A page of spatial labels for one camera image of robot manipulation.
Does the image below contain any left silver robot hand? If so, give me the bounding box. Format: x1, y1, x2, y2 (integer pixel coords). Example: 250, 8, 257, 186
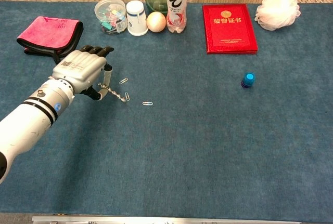
52, 45, 115, 101

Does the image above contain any metal magnetic bar chain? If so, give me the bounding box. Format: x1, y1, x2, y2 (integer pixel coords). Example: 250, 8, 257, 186
97, 82, 126, 103

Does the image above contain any pink folded cloth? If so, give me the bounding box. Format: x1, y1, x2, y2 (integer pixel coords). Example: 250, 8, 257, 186
16, 16, 84, 65

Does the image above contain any clear jar of binder clips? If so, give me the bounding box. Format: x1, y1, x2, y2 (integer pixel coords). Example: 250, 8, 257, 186
94, 0, 129, 36

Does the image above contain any white paper cup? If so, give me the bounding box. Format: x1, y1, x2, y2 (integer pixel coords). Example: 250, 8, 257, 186
125, 0, 149, 37

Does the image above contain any golden egg-shaped ball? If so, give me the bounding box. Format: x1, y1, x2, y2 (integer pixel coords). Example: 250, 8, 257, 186
146, 11, 167, 33

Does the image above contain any clear drink bottle white label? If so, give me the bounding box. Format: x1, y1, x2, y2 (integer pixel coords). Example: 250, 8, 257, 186
165, 0, 190, 34

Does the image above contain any red certificate folder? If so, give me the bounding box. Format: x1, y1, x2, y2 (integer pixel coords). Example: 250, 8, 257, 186
202, 3, 259, 55

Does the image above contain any small blue bottle cap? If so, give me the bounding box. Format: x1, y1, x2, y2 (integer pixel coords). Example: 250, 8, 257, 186
240, 72, 257, 89

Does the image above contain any white bath pouf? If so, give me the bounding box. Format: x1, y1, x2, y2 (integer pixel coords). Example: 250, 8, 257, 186
254, 0, 302, 31

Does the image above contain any aluminium rail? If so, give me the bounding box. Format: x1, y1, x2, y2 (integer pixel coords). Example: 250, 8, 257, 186
31, 215, 333, 224

